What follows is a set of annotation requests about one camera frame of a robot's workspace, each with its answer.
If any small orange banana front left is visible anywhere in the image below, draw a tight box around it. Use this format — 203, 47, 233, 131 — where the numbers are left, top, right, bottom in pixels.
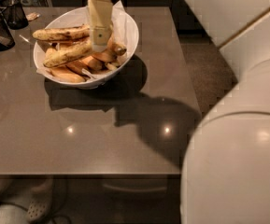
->
50, 66, 86, 83

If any small orange banana centre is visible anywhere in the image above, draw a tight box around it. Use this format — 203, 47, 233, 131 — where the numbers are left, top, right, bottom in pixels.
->
80, 56, 103, 71

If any white paper bowl liner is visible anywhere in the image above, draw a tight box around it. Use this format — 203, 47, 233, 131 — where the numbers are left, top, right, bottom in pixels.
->
36, 0, 129, 81

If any large spotted back banana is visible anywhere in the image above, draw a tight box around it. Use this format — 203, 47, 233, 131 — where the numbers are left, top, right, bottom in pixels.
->
33, 25, 90, 42

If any large spotted front banana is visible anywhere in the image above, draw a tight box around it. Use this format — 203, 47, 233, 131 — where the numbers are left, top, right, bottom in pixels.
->
43, 41, 92, 68

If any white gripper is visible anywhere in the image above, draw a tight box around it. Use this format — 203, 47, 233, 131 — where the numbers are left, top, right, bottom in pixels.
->
88, 0, 113, 52

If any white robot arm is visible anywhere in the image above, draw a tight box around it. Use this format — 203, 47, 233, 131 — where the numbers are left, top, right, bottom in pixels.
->
180, 0, 270, 224

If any small wrapper on table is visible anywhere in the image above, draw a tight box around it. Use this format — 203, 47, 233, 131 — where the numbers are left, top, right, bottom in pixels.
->
26, 12, 40, 21

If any large spotted banana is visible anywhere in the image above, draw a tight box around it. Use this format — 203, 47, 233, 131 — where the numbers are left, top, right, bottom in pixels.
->
33, 25, 90, 42
43, 41, 92, 68

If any small orange banana right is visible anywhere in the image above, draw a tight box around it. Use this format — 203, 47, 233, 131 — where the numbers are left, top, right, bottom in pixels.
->
92, 49, 117, 63

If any white perforated clog shoe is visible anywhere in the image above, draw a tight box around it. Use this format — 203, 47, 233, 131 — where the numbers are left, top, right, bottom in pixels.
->
26, 176, 53, 224

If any black mesh pen cup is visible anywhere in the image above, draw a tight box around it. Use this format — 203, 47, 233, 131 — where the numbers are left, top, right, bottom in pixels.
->
0, 0, 28, 30

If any small orange banana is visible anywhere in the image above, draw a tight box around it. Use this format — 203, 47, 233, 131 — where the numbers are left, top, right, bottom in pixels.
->
92, 49, 117, 63
80, 56, 103, 71
50, 66, 86, 83

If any white bowl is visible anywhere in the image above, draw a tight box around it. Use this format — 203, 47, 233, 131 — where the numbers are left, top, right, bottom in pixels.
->
33, 5, 140, 90

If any dark cabinet drawer handle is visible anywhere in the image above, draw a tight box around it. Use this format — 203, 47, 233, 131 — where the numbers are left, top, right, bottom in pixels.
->
103, 182, 167, 195

